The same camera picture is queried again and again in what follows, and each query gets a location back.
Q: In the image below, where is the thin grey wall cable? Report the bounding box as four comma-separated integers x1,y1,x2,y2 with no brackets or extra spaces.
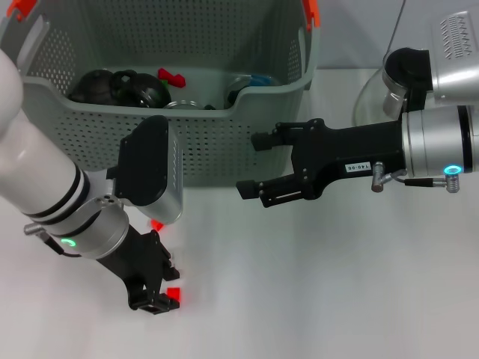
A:
387,0,407,57

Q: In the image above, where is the black clay teapot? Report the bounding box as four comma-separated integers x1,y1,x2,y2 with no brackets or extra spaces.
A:
69,70,138,105

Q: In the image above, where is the dark left arm cable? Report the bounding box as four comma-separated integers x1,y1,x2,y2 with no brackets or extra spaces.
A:
24,223,82,259

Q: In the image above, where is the glass carafe black handle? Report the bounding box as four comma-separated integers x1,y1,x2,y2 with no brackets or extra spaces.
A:
351,47,435,128

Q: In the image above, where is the grey-green perforated storage bin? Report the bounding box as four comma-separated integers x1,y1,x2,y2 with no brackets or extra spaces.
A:
0,0,323,188

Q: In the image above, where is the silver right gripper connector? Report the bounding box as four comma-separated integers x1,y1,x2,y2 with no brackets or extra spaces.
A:
371,161,461,194

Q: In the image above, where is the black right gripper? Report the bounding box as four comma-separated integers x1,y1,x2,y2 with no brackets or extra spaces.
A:
235,118,408,209

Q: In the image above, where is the orange bin handle clip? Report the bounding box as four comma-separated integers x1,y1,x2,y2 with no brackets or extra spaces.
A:
302,0,322,31
6,0,38,19

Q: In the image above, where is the silver vented right wrist box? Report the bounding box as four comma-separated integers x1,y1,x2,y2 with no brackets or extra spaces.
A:
428,9,479,106

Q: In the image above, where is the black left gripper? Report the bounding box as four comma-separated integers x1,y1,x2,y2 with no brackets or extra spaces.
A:
95,224,183,316

